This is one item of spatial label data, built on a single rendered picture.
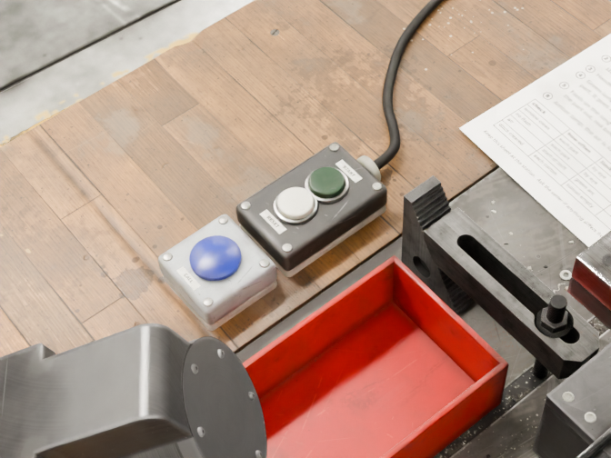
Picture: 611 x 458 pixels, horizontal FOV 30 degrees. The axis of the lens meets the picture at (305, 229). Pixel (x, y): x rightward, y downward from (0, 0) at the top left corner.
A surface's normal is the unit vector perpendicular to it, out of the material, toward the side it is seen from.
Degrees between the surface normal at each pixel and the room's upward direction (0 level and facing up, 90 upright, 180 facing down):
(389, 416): 0
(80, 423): 26
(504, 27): 0
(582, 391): 0
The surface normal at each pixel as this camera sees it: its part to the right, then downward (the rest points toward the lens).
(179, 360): 0.88, -0.33
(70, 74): -0.05, -0.58
